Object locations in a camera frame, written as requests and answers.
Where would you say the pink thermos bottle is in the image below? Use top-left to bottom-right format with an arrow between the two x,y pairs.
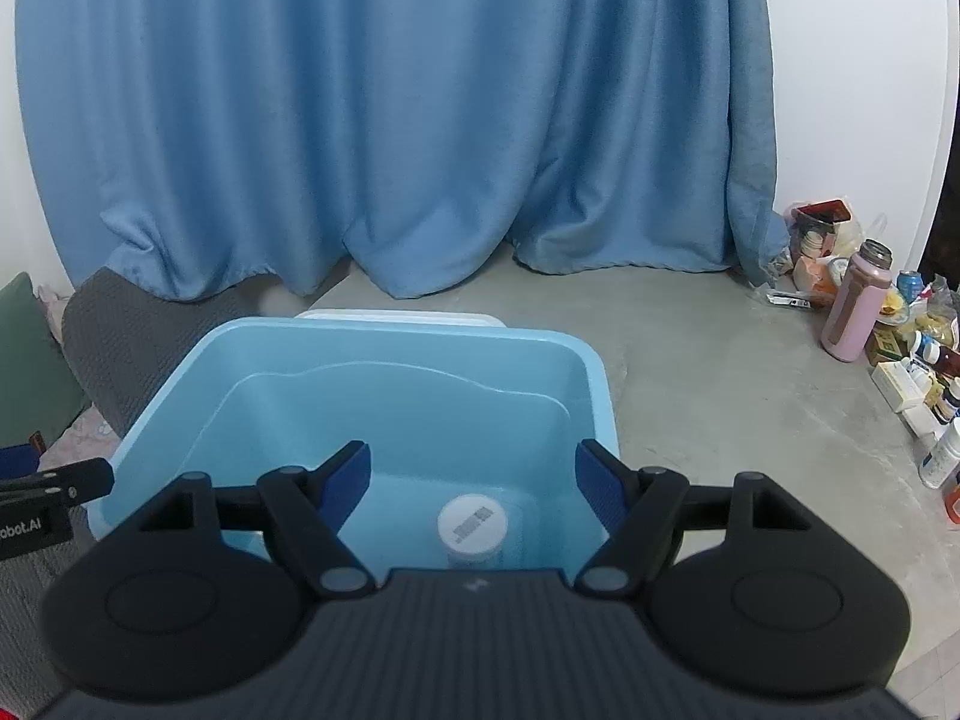
820,238 -> 893,363

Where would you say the pile of assorted medicine packages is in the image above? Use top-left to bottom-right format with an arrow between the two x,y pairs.
866,270 -> 960,437

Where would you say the white medicine box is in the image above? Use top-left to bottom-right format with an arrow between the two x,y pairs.
871,361 -> 928,413

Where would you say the grey round desktop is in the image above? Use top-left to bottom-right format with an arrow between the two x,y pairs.
296,251 -> 960,698

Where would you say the pink bedding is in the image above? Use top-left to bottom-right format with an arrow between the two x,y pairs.
34,283 -> 125,485

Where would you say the green pillow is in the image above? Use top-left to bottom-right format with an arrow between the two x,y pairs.
0,272 -> 89,448

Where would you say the dark grey waffle blanket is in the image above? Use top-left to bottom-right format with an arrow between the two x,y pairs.
61,268 -> 248,437

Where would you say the white pill bottle labelled cap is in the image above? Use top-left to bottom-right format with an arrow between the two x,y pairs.
437,493 -> 508,571

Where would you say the brown bottle white cap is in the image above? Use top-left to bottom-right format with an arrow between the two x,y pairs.
911,330 -> 960,380

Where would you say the white plastic bin lid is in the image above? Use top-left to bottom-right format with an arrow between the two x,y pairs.
295,309 -> 508,329

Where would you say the blue plastic storage bin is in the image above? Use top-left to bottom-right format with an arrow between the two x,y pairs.
88,317 -> 622,569

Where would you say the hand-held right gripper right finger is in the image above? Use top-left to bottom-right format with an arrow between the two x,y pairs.
574,439 -> 815,601

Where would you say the blue curtain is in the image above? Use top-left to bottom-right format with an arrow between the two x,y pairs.
15,0 -> 782,298

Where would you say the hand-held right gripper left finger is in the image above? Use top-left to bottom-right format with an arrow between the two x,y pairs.
139,441 -> 376,601

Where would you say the plastic bag of snacks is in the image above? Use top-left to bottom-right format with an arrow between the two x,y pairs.
787,199 -> 853,242

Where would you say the white dropper bottle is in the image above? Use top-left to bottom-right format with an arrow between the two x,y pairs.
920,416 -> 960,490

